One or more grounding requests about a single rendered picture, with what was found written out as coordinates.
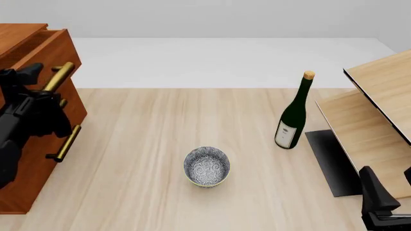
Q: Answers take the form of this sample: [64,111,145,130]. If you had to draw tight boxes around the wooden drawer at cabinet base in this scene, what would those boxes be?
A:
[9,96,88,214]

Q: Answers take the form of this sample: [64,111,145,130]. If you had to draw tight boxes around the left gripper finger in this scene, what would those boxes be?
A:
[19,62,44,85]
[51,108,73,139]

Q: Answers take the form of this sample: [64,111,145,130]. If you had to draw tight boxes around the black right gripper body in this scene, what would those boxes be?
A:
[362,207,411,231]

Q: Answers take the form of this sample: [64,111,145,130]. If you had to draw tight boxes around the blue white patterned bowl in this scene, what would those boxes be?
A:
[183,146,231,188]

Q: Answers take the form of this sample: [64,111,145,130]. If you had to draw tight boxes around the wooden cabinet with drawers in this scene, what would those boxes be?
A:
[0,23,88,215]

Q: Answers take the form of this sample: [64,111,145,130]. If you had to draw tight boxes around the pale wooden rack black base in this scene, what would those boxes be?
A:
[304,49,411,200]

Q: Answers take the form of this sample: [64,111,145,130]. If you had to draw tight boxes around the dark green wine bottle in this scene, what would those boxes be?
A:
[274,70,316,150]

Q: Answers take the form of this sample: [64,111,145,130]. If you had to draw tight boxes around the brass drawer handle black posts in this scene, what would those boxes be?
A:
[45,124,82,163]

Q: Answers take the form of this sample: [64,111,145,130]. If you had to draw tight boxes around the long brass drawer handle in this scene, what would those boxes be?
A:
[43,62,76,92]

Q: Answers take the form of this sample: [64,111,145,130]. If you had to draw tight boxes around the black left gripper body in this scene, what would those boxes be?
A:
[30,89,62,112]

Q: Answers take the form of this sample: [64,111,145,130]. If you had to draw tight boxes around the wooden drawer with open interior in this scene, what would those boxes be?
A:
[0,28,82,97]

